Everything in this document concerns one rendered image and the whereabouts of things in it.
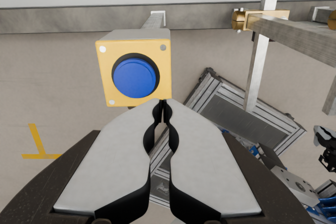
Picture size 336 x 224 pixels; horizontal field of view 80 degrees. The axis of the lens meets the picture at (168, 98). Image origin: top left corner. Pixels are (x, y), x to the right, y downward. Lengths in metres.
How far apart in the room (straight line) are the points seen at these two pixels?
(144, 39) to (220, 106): 1.25
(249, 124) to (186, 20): 1.04
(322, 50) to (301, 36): 0.05
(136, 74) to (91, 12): 0.58
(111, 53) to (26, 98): 1.76
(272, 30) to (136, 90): 0.35
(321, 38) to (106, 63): 0.29
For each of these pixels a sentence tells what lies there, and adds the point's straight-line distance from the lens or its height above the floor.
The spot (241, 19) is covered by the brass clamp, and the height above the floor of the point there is 0.84.
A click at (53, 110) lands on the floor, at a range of 1.89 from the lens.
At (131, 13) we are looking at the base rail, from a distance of 0.72.
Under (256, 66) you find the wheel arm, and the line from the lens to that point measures 0.67.
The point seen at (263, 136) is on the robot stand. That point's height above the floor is 0.21.
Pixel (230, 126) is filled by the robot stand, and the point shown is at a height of 0.21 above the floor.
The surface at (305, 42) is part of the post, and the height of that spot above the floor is 1.09.
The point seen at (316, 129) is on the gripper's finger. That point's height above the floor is 0.85.
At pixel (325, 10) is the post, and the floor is 0.77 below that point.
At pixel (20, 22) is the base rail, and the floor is 0.70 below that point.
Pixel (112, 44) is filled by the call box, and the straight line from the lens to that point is 0.20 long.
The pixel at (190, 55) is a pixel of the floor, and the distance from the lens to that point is 1.47.
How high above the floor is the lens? 1.41
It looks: 62 degrees down
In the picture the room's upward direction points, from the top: 180 degrees counter-clockwise
